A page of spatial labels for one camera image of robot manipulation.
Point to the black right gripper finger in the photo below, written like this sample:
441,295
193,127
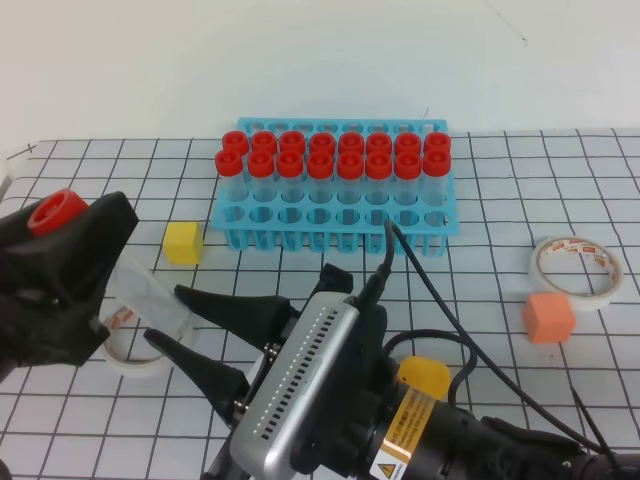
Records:
221,385

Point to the left white tape roll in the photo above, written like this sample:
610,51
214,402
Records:
131,368

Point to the orange foam cube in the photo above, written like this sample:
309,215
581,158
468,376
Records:
548,318

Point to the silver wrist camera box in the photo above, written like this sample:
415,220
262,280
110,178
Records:
263,441

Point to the yellow rubber duck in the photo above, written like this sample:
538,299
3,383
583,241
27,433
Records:
429,376

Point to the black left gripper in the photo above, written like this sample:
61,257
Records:
51,298

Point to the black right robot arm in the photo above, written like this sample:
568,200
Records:
416,436

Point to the red-capped tube row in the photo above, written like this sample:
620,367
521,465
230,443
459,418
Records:
378,169
437,141
234,191
436,167
264,141
350,170
290,166
236,141
351,142
408,142
322,142
407,169
379,142
292,140
261,168
320,166

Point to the white grid-pattern cloth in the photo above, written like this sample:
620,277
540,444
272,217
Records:
513,191

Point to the yellow foam cube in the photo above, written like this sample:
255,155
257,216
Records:
183,243

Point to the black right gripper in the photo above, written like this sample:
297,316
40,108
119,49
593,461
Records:
342,418

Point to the red-capped clear tube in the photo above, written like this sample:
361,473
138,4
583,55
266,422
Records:
140,294

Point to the blue tube rack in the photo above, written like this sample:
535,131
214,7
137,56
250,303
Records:
348,227

